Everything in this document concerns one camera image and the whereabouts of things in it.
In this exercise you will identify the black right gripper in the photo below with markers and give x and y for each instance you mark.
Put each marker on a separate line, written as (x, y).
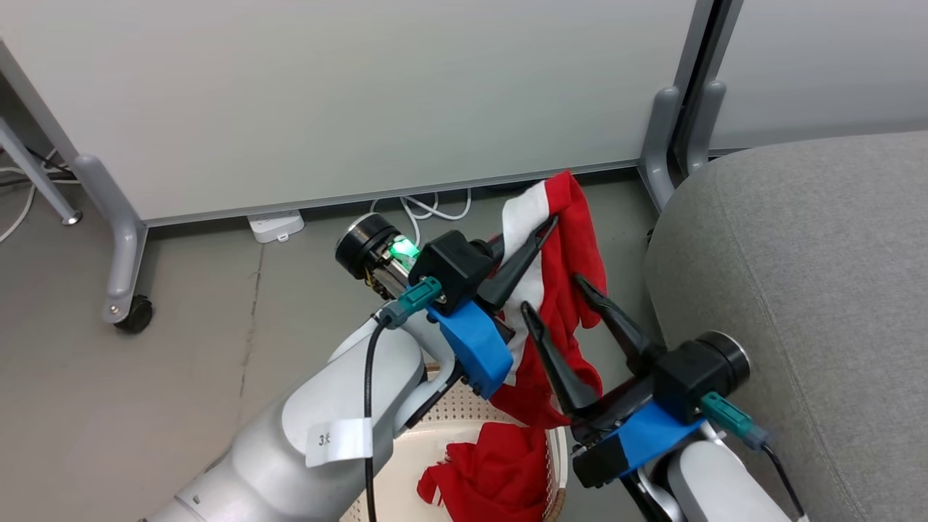
(689, 373)

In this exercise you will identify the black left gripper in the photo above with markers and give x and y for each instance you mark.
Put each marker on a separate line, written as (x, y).
(457, 270)

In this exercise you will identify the red and white garment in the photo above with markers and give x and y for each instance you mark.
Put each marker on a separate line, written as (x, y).
(565, 254)

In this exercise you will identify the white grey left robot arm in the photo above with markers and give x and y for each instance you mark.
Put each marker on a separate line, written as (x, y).
(254, 464)

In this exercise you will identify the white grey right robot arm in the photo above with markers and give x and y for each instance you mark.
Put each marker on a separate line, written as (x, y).
(699, 478)

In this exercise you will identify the cream perforated laundry basket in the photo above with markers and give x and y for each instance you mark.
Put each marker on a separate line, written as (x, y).
(464, 412)

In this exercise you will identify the wide white partition panel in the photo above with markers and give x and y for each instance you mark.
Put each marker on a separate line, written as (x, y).
(362, 94)

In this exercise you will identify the white power strip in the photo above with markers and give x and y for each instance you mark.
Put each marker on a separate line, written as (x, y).
(275, 225)

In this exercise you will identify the grey fabric sofa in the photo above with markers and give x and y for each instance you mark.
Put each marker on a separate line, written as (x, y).
(834, 290)

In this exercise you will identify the narrow white partition panel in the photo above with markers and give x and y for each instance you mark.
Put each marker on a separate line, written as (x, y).
(826, 65)

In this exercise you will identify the black caster wheel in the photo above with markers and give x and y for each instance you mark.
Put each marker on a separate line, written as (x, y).
(138, 315)

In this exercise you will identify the grey partition foot with caster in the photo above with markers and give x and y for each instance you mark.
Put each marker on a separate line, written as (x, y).
(119, 232)

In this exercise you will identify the grey metal table leg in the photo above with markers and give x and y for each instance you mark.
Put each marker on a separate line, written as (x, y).
(40, 174)

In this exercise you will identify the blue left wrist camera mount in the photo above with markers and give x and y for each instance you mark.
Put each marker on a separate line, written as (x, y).
(471, 348)

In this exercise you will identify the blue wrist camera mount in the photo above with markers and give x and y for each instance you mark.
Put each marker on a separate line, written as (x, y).
(471, 348)
(652, 435)

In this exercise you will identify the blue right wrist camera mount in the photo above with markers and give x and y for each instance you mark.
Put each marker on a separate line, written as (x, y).
(652, 435)

